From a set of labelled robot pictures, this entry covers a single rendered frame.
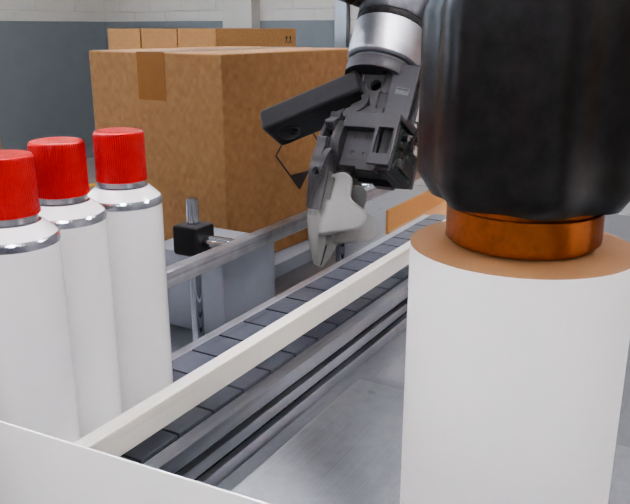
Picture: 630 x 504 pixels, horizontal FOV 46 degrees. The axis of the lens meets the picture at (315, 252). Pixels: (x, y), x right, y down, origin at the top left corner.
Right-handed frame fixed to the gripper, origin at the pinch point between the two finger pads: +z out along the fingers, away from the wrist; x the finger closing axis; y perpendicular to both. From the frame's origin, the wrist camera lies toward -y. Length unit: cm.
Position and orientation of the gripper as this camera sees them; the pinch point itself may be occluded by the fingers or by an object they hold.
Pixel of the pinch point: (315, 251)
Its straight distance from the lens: 74.2
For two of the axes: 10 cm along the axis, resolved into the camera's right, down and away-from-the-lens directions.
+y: 8.7, 1.4, -4.8
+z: -2.5, 9.5, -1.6
